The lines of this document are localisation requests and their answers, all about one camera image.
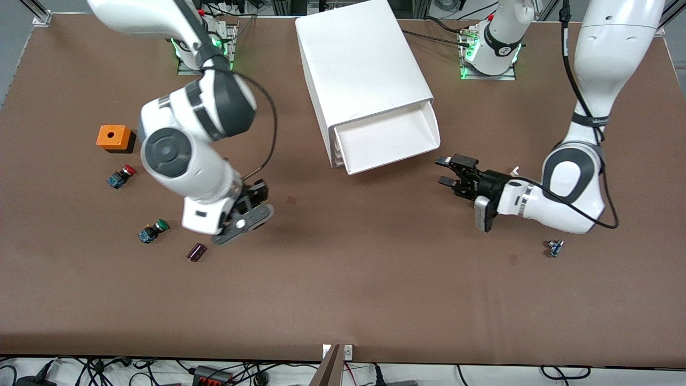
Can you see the small metal blue component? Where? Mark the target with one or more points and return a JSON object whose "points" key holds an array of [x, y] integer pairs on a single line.
{"points": [[555, 249]]}

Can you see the red push button switch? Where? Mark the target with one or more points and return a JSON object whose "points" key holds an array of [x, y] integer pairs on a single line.
{"points": [[119, 178]]}

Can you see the maroon cylindrical capacitor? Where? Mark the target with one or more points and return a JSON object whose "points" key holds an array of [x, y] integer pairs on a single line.
{"points": [[196, 252]]}

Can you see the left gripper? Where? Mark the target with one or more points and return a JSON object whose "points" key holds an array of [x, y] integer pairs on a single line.
{"points": [[490, 185]]}

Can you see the orange box with black base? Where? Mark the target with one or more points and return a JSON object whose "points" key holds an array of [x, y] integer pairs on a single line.
{"points": [[112, 136]]}

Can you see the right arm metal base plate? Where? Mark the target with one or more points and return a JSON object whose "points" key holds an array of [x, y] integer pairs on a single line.
{"points": [[233, 40]]}

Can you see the white plastic drawer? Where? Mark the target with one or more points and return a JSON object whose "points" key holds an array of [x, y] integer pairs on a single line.
{"points": [[341, 154], [342, 162], [386, 142], [338, 146]]}

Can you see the green push button switch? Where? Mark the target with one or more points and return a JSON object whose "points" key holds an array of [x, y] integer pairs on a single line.
{"points": [[151, 231]]}

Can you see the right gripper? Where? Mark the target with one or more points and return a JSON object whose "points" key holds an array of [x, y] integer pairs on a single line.
{"points": [[256, 193]]}

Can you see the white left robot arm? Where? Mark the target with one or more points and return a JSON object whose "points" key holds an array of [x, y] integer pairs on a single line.
{"points": [[611, 53]]}

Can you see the metal table corner bracket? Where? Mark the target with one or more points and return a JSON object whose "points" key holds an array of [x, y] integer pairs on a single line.
{"points": [[42, 17]]}

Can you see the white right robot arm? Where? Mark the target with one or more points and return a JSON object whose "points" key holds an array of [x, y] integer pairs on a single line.
{"points": [[171, 155]]}

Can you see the grey camera stand post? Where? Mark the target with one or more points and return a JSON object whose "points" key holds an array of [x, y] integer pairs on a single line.
{"points": [[328, 370]]}

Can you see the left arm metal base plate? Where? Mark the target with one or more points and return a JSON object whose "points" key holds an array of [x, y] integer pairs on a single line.
{"points": [[482, 77]]}

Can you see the white drawer cabinet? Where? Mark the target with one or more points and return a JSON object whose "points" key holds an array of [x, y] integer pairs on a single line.
{"points": [[353, 59]]}

